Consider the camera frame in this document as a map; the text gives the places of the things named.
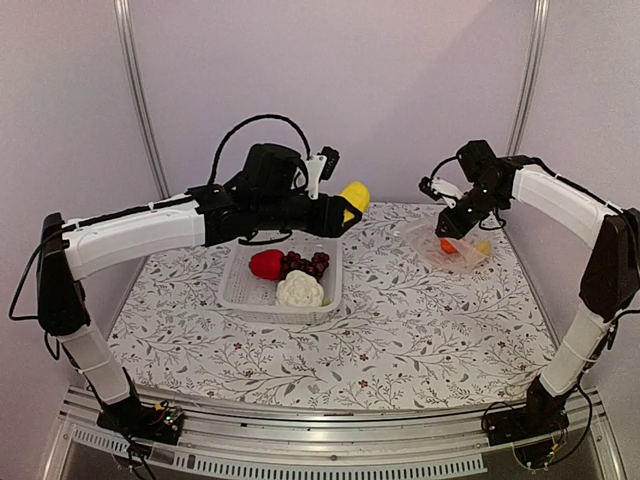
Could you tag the white plastic basket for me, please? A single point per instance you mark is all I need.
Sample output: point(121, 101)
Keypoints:
point(254, 299)

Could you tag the right aluminium frame post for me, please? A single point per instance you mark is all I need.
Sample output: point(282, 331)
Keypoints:
point(533, 62)

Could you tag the aluminium frame post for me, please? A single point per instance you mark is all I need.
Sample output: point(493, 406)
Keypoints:
point(140, 105)
point(533, 62)

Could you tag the white toy cauliflower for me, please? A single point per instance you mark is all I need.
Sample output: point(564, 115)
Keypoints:
point(299, 290)

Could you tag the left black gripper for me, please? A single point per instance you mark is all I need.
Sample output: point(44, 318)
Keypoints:
point(328, 222)

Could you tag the clear zip top bag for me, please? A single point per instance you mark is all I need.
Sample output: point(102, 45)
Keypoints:
point(458, 256)

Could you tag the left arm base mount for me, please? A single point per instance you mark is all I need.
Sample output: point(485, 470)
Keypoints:
point(134, 420)

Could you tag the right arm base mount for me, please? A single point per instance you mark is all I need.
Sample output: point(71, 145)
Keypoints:
point(504, 423)

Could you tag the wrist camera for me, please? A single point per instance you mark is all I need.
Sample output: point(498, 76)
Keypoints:
point(439, 189)
point(319, 167)

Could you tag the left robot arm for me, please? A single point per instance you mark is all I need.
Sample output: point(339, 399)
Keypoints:
point(276, 190)

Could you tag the left aluminium frame post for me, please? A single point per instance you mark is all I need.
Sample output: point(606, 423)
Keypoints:
point(140, 105)

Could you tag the front aluminium rail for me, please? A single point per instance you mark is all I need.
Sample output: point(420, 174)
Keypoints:
point(233, 440)

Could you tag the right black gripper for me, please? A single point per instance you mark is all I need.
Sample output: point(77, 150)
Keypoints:
point(458, 229)

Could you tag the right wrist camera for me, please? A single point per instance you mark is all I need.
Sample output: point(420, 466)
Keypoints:
point(439, 189)

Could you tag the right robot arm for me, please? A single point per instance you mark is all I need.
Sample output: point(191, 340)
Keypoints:
point(606, 235)

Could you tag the floral table mat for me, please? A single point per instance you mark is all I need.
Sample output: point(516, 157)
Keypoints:
point(406, 335)

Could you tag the dark purple toy grapes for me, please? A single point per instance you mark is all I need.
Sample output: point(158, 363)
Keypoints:
point(316, 266)

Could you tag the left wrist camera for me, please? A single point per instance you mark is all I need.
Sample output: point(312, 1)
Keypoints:
point(319, 167)

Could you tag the red toy bell pepper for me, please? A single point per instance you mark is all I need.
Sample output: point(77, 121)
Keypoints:
point(267, 264)

